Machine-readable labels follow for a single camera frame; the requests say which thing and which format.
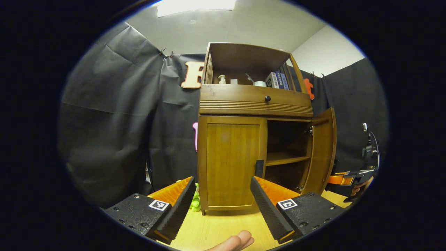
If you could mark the green frog plush toy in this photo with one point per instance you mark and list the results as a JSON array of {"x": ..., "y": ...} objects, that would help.
[{"x": 195, "y": 203}]

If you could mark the grey book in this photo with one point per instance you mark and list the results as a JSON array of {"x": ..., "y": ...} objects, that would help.
[{"x": 271, "y": 80}]

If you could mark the ceiling light panel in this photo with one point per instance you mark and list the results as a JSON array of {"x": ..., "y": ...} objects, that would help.
[{"x": 195, "y": 7}]

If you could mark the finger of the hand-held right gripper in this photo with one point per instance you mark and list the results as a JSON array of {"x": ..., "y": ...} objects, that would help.
[{"x": 339, "y": 179}]

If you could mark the black backdrop cloth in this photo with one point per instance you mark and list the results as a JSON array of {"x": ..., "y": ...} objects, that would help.
[{"x": 111, "y": 122}]

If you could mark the wooden cabinet drawer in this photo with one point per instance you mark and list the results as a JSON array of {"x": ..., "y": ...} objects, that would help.
[{"x": 230, "y": 94}]

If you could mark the wooden shoe cabinet door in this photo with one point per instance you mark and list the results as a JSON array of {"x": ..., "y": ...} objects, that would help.
[
  {"x": 230, "y": 157},
  {"x": 324, "y": 150}
]

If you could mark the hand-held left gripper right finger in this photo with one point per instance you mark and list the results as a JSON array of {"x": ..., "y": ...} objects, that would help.
[{"x": 266, "y": 209}]

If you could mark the light blue book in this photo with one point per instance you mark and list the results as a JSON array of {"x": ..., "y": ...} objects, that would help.
[{"x": 285, "y": 83}]

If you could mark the wooden double-door shoe cabinet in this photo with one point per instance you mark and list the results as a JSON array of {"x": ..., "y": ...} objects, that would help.
[{"x": 244, "y": 62}]

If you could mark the dark blue book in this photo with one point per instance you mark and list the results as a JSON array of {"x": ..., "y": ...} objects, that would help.
[{"x": 280, "y": 81}]

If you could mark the beige pump bottle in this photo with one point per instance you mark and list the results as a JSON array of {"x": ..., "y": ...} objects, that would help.
[{"x": 222, "y": 80}]

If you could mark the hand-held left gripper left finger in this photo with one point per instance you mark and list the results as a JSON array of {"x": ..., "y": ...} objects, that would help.
[{"x": 179, "y": 212}]

